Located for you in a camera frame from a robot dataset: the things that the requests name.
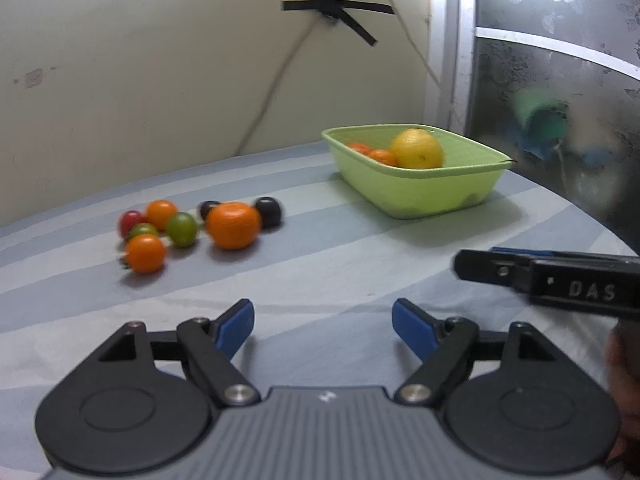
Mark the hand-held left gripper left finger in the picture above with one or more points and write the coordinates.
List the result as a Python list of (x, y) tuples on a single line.
[(235, 327)]

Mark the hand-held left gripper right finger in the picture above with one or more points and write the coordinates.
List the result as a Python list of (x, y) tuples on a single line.
[(412, 327)]

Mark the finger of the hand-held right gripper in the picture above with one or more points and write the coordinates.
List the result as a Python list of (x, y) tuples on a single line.
[(485, 267), (525, 252)]

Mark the light green plastic basket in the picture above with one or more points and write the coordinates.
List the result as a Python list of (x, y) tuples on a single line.
[(425, 190)]

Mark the orange mandarin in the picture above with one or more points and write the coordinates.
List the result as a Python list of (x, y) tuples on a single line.
[(382, 157), (233, 226), (359, 148)]

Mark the green cherry tomato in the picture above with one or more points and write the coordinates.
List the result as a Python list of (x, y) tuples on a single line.
[(181, 230)]

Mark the orange cherry tomato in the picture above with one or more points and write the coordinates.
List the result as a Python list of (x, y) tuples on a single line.
[(161, 214), (145, 253)]

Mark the dark purple cherry tomato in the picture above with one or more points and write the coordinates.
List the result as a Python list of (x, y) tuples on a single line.
[(207, 208), (269, 211)]

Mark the small green-red cherry tomato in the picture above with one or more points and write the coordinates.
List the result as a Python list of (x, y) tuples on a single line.
[(142, 231)]

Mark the yellow lemon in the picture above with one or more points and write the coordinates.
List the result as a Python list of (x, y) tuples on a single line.
[(417, 150)]

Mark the red cherry tomato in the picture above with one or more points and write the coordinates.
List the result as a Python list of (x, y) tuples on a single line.
[(130, 222)]

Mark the person's right hand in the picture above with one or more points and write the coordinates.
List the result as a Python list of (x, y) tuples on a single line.
[(627, 375)]

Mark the striped blue bed sheet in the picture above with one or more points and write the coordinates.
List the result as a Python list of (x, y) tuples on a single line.
[(325, 270)]

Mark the green object behind glass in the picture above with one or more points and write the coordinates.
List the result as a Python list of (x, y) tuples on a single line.
[(540, 115)]

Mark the black tape cross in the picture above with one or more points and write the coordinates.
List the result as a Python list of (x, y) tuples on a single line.
[(350, 8)]

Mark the aluminium window frame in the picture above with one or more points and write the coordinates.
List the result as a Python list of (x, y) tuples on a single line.
[(450, 60)]

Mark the small wall sticker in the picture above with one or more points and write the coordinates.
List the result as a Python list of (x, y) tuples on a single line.
[(34, 77)]

